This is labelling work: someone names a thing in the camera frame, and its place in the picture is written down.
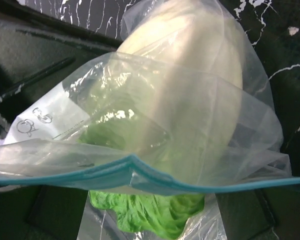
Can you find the fake green lettuce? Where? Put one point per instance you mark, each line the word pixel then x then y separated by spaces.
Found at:
pixel 169 100

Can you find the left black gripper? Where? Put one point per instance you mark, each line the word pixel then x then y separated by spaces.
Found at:
pixel 38 51

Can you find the clear zip top bag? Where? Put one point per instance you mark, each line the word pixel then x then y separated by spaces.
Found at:
pixel 42 148

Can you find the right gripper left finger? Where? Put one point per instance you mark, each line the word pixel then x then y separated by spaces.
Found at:
pixel 40 212

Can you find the black marble pattern mat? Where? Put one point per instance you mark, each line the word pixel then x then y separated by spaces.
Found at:
pixel 272 26

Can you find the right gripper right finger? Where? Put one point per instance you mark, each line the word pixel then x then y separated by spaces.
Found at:
pixel 263 214

